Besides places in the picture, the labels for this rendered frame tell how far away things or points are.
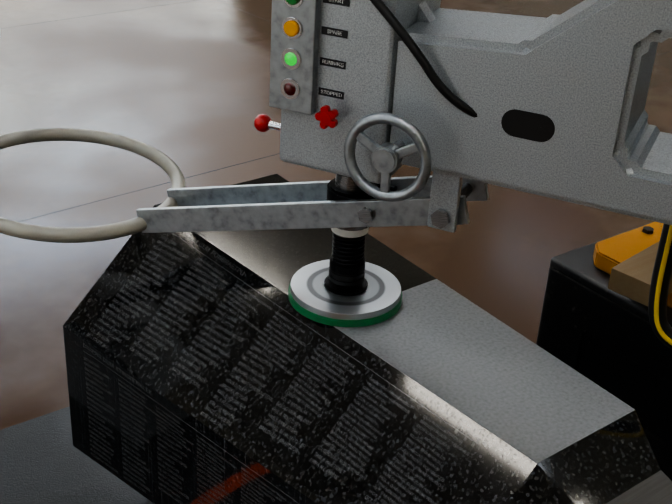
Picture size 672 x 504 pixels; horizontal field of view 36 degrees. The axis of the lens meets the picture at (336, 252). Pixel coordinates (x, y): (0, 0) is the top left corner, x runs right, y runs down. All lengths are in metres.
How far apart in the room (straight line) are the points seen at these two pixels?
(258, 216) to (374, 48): 0.44
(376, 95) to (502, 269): 2.28
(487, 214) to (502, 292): 0.64
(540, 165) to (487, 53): 0.19
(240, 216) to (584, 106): 0.70
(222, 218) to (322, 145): 0.31
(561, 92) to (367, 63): 0.31
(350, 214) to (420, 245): 2.17
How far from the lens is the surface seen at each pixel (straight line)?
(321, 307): 1.90
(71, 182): 4.47
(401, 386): 1.78
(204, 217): 1.99
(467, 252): 3.98
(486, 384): 1.79
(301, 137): 1.76
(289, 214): 1.89
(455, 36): 1.63
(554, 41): 1.57
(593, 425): 1.74
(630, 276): 2.19
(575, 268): 2.38
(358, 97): 1.69
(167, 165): 2.30
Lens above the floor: 1.83
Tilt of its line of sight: 28 degrees down
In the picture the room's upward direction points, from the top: 3 degrees clockwise
